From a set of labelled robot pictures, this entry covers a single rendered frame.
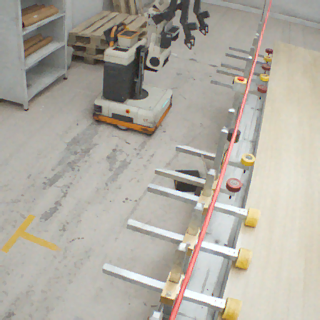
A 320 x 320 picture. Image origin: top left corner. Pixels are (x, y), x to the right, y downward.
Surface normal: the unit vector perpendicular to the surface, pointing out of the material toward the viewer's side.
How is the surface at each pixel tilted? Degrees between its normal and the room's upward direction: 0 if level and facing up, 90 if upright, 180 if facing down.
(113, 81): 90
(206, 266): 0
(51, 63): 90
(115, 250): 0
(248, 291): 0
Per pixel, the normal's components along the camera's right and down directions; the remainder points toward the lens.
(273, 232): 0.10, -0.80
